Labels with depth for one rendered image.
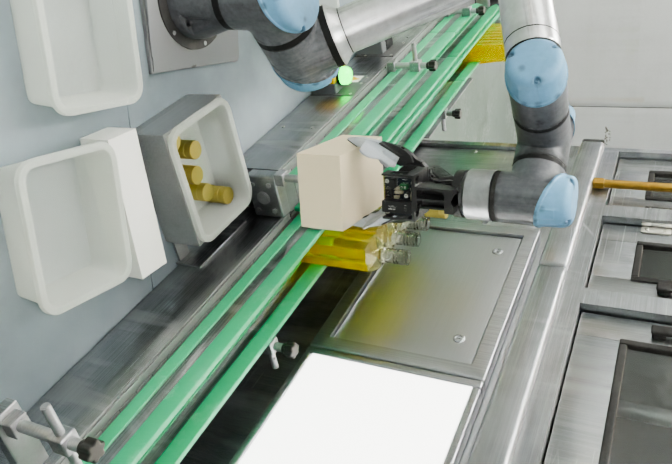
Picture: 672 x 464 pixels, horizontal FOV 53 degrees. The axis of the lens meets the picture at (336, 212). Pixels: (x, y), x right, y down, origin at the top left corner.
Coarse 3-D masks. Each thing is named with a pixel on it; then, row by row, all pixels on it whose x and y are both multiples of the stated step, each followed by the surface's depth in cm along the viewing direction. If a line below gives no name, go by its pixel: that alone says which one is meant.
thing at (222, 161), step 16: (208, 112) 117; (224, 112) 122; (176, 128) 111; (192, 128) 125; (208, 128) 126; (224, 128) 124; (208, 144) 128; (224, 144) 126; (176, 160) 111; (192, 160) 125; (208, 160) 130; (224, 160) 128; (240, 160) 127; (208, 176) 130; (224, 176) 131; (240, 176) 129; (240, 192) 131; (192, 208) 116; (208, 208) 129; (224, 208) 128; (240, 208) 128; (208, 224) 124; (224, 224) 124; (208, 240) 120
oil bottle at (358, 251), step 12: (324, 240) 131; (336, 240) 130; (348, 240) 130; (360, 240) 129; (372, 240) 128; (312, 252) 133; (324, 252) 131; (336, 252) 130; (348, 252) 128; (360, 252) 127; (372, 252) 126; (324, 264) 133; (336, 264) 132; (348, 264) 130; (360, 264) 129; (372, 264) 128
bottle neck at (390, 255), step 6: (384, 252) 127; (390, 252) 127; (396, 252) 126; (402, 252) 126; (408, 252) 126; (384, 258) 127; (390, 258) 127; (396, 258) 126; (402, 258) 125; (408, 258) 127; (402, 264) 126; (408, 264) 127
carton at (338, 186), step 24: (336, 144) 109; (312, 168) 104; (336, 168) 102; (360, 168) 108; (312, 192) 105; (336, 192) 103; (360, 192) 109; (312, 216) 106; (336, 216) 104; (360, 216) 110
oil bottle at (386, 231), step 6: (348, 228) 133; (354, 228) 133; (360, 228) 132; (366, 228) 132; (372, 228) 131; (378, 228) 131; (384, 228) 131; (390, 228) 131; (396, 228) 133; (378, 234) 130; (384, 234) 130; (390, 234) 131; (384, 240) 131; (390, 240) 131; (390, 246) 132
